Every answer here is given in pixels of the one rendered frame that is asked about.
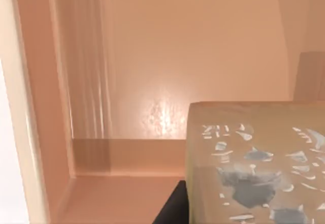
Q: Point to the shallow salmon-coloured box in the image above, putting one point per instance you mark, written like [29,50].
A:
[142,69]

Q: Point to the tan box with pale print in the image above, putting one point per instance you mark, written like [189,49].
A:
[254,163]

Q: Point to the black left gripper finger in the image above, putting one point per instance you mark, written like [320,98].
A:
[174,206]

